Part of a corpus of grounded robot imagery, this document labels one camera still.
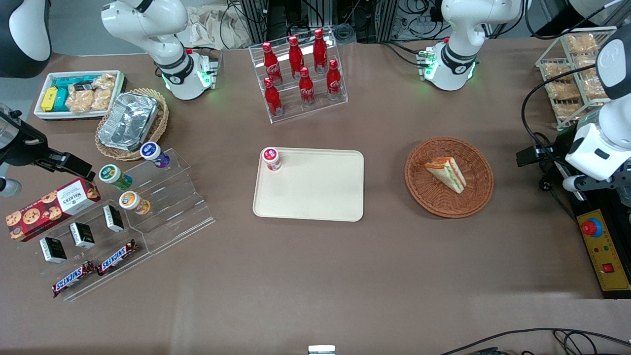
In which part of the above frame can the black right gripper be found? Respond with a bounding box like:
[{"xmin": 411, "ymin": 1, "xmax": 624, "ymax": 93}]
[{"xmin": 0, "ymin": 111, "xmax": 96, "ymax": 182}]

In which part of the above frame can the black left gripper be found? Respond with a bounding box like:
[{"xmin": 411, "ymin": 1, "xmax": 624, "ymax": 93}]
[{"xmin": 516, "ymin": 129, "xmax": 581, "ymax": 174}]

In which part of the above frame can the triangle sandwich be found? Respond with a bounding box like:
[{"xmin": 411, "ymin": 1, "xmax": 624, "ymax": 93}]
[{"xmin": 424, "ymin": 157, "xmax": 467, "ymax": 194}]

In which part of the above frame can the oval tan wicker basket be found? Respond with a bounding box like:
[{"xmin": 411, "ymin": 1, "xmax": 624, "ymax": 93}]
[{"xmin": 95, "ymin": 88, "xmax": 170, "ymax": 162}]

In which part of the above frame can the round brown wicker basket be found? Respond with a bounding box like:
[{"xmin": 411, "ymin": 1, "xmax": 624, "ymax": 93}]
[{"xmin": 404, "ymin": 137, "xmax": 494, "ymax": 218}]

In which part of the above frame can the beige plastic tray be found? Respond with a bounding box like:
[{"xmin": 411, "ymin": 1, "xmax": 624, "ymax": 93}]
[{"xmin": 253, "ymin": 149, "xmax": 364, "ymax": 222}]

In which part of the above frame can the cup with green lid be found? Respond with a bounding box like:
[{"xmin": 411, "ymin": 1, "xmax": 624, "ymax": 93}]
[{"xmin": 99, "ymin": 164, "xmax": 133, "ymax": 191}]

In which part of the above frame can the red Walkers cookie box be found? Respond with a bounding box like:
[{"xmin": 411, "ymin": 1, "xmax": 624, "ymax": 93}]
[{"xmin": 6, "ymin": 177, "xmax": 101, "ymax": 242}]

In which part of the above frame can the clear bag of cookies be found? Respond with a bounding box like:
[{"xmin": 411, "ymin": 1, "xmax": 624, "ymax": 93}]
[
  {"xmin": 66, "ymin": 89, "xmax": 95, "ymax": 114},
  {"xmin": 91, "ymin": 73, "xmax": 117, "ymax": 111}
]

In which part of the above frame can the yellow snack box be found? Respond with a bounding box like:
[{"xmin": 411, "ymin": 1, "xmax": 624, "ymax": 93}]
[{"xmin": 41, "ymin": 87, "xmax": 59, "ymax": 113}]

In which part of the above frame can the small black white box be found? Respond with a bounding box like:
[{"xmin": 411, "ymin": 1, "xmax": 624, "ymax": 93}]
[
  {"xmin": 69, "ymin": 222, "xmax": 96, "ymax": 249},
  {"xmin": 39, "ymin": 237, "xmax": 68, "ymax": 264},
  {"xmin": 103, "ymin": 205, "xmax": 125, "ymax": 233}
]

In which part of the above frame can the aluminium foil container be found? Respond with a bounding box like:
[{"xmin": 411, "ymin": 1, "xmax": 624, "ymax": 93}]
[{"xmin": 98, "ymin": 92, "xmax": 159, "ymax": 151}]

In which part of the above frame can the cup with orange lid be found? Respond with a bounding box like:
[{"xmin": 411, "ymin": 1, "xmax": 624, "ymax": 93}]
[{"xmin": 119, "ymin": 191, "xmax": 151, "ymax": 215}]

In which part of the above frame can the cup with purple lid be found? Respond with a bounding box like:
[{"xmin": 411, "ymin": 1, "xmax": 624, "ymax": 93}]
[{"xmin": 140, "ymin": 142, "xmax": 171, "ymax": 169}]

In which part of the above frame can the white plastic bin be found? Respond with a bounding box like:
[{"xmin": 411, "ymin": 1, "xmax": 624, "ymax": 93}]
[{"xmin": 34, "ymin": 70, "xmax": 126, "ymax": 122}]

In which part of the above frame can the Snickers chocolate bar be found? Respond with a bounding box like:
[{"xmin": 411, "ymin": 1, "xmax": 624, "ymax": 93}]
[
  {"xmin": 52, "ymin": 261, "xmax": 96, "ymax": 298},
  {"xmin": 97, "ymin": 240, "xmax": 139, "ymax": 277}
]

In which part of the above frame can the clear acrylic stepped stand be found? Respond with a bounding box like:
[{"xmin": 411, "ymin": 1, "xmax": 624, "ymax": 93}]
[{"xmin": 39, "ymin": 148, "xmax": 216, "ymax": 302}]

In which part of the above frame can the yellow emergency stop control box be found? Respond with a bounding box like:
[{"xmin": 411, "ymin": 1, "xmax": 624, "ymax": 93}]
[{"xmin": 576, "ymin": 209, "xmax": 631, "ymax": 299}]

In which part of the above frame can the white cup red lid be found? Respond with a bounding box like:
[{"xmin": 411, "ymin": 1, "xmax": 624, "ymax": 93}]
[{"xmin": 262, "ymin": 147, "xmax": 282, "ymax": 172}]

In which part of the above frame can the crumpled beige cloth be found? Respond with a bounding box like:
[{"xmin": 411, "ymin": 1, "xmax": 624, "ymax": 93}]
[{"xmin": 188, "ymin": 6, "xmax": 253, "ymax": 50}]

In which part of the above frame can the red cola bottle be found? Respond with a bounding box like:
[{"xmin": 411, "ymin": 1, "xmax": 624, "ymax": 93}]
[
  {"xmin": 263, "ymin": 77, "xmax": 283, "ymax": 117},
  {"xmin": 314, "ymin": 28, "xmax": 328, "ymax": 73},
  {"xmin": 288, "ymin": 35, "xmax": 305, "ymax": 79},
  {"xmin": 262, "ymin": 41, "xmax": 283, "ymax": 85},
  {"xmin": 326, "ymin": 59, "xmax": 342, "ymax": 101},
  {"xmin": 299, "ymin": 67, "xmax": 316, "ymax": 107}
]

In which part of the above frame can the clear acrylic bottle rack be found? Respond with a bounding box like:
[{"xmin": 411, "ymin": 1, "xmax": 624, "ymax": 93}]
[{"xmin": 249, "ymin": 27, "xmax": 348, "ymax": 124}]

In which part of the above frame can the black plug with cable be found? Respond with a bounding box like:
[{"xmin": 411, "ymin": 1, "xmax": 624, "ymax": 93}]
[{"xmin": 538, "ymin": 170, "xmax": 580, "ymax": 222}]

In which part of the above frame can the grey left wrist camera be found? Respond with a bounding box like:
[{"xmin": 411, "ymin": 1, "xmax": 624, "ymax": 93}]
[{"xmin": 562, "ymin": 173, "xmax": 631, "ymax": 194}]

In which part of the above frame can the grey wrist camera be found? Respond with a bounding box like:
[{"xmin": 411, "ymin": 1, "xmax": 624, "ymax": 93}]
[
  {"xmin": 0, "ymin": 177, "xmax": 23, "ymax": 198},
  {"xmin": 562, "ymin": 173, "xmax": 631, "ymax": 194}
]

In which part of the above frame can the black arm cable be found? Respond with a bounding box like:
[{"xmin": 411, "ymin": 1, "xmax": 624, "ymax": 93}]
[{"xmin": 523, "ymin": 63, "xmax": 608, "ymax": 151}]

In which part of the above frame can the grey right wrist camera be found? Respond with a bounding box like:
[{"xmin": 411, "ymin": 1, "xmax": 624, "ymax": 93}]
[{"xmin": 0, "ymin": 177, "xmax": 23, "ymax": 198}]

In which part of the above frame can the white wire rack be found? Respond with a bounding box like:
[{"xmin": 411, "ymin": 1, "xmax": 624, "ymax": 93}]
[{"xmin": 535, "ymin": 26, "xmax": 618, "ymax": 131}]

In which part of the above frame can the black floor cable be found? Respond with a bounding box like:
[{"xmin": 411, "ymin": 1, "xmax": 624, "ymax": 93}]
[{"xmin": 439, "ymin": 327, "xmax": 631, "ymax": 355}]

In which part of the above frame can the aluminium frame with cables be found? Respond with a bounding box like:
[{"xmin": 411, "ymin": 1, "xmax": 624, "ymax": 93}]
[{"xmin": 219, "ymin": 0, "xmax": 447, "ymax": 46}]

